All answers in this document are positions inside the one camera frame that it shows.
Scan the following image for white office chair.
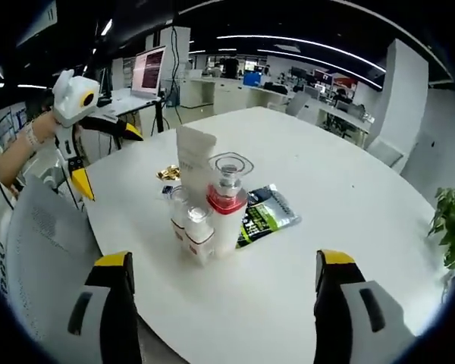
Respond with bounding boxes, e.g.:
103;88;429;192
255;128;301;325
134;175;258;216
285;90;312;117
365;136;406;168

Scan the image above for open laptop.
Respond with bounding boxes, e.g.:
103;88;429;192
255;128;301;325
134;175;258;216
130;45;168;102

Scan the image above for white patterned wristband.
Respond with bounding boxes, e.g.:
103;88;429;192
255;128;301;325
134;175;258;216
24;121;47;148

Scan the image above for whiteboard with blue drawings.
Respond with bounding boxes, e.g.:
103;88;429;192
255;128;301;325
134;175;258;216
0;102;27;147

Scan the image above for grey mesh chair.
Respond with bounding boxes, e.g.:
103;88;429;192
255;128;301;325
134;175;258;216
3;173;105;344

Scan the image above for tall skincare bottle red collar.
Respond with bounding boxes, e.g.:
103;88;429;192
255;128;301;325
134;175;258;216
206;151;256;259

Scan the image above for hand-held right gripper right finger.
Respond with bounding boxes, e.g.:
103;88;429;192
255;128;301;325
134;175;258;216
313;249;420;364

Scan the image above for standing desk black legs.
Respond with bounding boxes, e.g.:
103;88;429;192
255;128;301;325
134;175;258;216
96;89;166;152

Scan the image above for white skincare tube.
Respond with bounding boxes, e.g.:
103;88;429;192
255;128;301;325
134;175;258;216
175;125;218;200

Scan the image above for gold foil skincare sachet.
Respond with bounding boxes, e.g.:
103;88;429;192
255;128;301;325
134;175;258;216
154;164;182;182

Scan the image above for green potted plant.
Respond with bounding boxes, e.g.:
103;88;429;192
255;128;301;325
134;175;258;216
427;178;455;271

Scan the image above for small white skincare bottle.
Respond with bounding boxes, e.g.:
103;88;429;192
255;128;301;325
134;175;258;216
183;206;217;267
169;186;193;246

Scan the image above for green dark skincare packet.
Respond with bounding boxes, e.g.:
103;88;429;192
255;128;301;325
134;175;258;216
234;184;303;250

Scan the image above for ceiling light strip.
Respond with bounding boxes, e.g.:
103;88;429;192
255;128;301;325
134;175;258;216
215;34;388;73

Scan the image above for blue storage bin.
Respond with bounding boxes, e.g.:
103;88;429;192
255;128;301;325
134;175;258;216
243;72;265;88

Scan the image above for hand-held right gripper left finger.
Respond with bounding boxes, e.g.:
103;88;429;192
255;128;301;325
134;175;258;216
41;249;142;364

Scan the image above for clear blue skincare sachet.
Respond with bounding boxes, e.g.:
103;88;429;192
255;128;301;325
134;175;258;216
160;184;177;204

